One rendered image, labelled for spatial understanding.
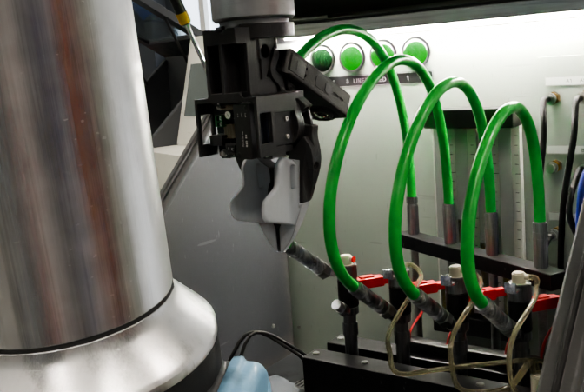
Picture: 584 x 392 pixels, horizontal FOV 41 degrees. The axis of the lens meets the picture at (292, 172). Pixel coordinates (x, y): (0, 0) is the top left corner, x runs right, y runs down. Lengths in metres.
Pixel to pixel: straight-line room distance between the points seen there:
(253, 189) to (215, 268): 0.61
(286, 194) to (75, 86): 0.48
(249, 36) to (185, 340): 0.43
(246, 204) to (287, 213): 0.04
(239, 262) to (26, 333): 1.11
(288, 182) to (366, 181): 0.65
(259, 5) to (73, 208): 0.44
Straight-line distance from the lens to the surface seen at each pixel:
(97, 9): 0.27
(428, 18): 1.26
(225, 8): 0.70
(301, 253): 0.98
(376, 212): 1.37
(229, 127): 0.70
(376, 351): 1.11
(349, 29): 1.07
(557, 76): 1.21
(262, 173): 0.75
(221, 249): 1.35
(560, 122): 1.22
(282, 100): 0.69
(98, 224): 0.27
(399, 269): 0.87
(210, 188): 1.32
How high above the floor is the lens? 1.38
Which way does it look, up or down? 8 degrees down
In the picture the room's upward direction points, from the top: 4 degrees counter-clockwise
